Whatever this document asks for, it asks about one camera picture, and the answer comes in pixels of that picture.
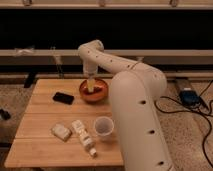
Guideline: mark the black object at left edge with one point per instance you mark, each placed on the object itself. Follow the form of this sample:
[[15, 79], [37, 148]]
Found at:
[[4, 114]]

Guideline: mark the white sponge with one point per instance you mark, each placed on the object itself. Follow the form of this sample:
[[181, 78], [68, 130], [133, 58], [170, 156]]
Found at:
[[61, 132]]

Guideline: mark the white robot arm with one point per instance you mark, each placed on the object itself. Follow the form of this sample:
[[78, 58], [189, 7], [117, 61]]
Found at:
[[133, 91]]

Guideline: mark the white plastic bottle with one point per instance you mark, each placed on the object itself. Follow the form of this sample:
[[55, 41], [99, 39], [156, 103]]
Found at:
[[84, 138]]

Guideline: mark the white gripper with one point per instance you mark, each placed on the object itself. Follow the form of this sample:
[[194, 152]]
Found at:
[[90, 69]]

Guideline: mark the blue power box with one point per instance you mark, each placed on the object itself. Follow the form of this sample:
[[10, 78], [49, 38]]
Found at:
[[189, 97]]

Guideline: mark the orange bowl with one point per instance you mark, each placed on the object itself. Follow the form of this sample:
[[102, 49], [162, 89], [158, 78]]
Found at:
[[98, 93]]

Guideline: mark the black rectangular sponge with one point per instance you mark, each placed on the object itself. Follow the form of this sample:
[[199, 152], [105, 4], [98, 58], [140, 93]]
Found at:
[[63, 98]]

